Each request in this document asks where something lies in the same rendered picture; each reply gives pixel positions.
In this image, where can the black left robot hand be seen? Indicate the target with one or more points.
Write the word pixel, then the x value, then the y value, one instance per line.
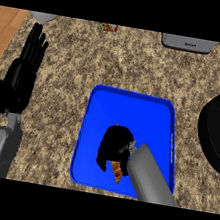
pixel 18 76

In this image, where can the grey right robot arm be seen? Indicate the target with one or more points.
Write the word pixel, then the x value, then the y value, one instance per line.
pixel 148 176

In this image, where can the black pot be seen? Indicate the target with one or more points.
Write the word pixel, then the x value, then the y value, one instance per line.
pixel 218 131

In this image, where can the grey appliance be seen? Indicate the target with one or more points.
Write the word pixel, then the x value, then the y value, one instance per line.
pixel 187 43

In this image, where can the brown croissant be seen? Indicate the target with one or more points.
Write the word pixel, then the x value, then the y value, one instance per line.
pixel 117 172

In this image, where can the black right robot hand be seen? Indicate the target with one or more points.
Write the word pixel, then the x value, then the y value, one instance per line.
pixel 115 143

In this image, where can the blue rectangular tray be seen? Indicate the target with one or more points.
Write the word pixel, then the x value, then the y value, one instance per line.
pixel 130 119

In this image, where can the colourful small packet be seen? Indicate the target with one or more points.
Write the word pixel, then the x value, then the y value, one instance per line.
pixel 107 27

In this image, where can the grey round container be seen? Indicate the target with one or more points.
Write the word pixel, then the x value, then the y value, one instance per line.
pixel 43 16

